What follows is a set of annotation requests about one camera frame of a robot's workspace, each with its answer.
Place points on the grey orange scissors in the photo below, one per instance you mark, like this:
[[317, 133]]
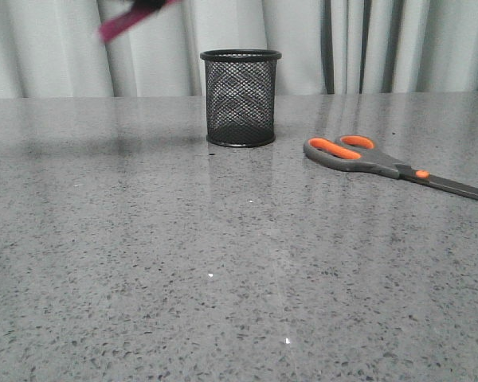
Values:
[[357, 153]]

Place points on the pink highlighter pen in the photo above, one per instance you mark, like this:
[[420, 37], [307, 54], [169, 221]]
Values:
[[138, 11]]

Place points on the black mesh pen holder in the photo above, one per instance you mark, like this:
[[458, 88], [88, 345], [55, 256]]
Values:
[[240, 95]]

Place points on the grey curtain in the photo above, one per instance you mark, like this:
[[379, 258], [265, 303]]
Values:
[[51, 48]]

